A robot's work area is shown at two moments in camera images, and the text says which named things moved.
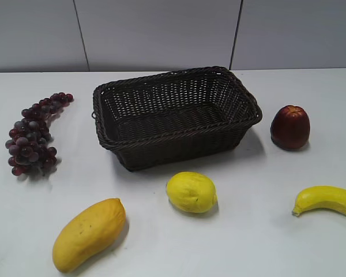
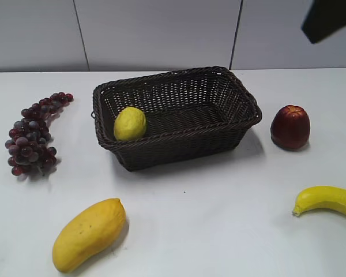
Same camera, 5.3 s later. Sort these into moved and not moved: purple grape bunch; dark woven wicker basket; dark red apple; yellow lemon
Moved: yellow lemon
Not moved: purple grape bunch; dark red apple; dark woven wicker basket
